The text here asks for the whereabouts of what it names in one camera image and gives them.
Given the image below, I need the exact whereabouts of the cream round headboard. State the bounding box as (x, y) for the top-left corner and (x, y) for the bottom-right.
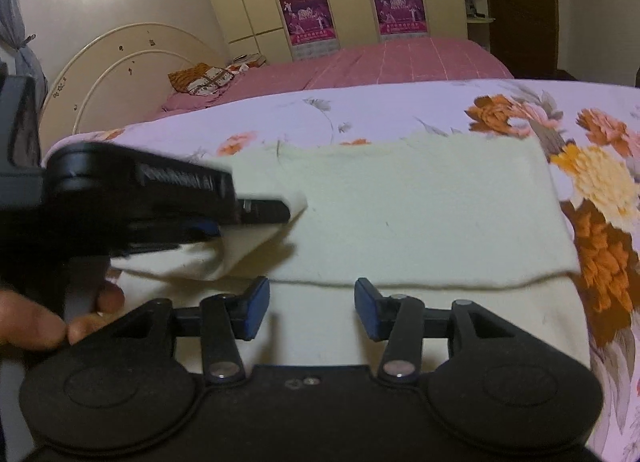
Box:
(38, 24), (229, 157)

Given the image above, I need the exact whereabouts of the grey curtain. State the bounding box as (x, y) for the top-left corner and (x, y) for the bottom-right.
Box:
(0, 0), (49, 92)

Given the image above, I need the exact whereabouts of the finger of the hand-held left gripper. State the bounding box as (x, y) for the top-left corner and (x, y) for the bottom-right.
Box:
(237, 198), (292, 225)
(125, 219), (224, 249)

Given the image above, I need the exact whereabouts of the person's left hand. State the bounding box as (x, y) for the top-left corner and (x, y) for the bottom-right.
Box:
(0, 268), (127, 349)

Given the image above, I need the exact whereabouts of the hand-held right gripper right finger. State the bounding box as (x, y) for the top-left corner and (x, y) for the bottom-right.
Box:
(353, 278), (506, 385)

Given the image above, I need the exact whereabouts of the purple wall poster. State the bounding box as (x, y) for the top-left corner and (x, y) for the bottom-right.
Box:
(370, 0), (429, 38)
(277, 0), (342, 48)

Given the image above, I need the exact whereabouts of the cream wardrobe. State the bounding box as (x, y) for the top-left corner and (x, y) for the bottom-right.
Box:
(192, 0), (469, 63)

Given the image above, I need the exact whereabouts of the orange patterned pillow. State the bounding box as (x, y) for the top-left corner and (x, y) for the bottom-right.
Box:
(167, 62), (237, 96)

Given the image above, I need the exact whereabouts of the pale cream knit garment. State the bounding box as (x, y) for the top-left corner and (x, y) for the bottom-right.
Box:
(106, 138), (592, 374)

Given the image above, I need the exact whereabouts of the pink checked bed cover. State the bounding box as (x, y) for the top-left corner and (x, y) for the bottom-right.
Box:
(154, 36), (515, 116)

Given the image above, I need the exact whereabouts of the floral lilac bedsheet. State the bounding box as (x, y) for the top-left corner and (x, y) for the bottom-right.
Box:
(39, 78), (640, 462)

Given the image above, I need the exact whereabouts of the dark wooden door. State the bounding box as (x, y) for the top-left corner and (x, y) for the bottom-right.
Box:
(479, 0), (559, 78)

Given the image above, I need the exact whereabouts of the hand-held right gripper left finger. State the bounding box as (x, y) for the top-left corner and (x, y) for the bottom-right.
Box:
(118, 276), (271, 386)

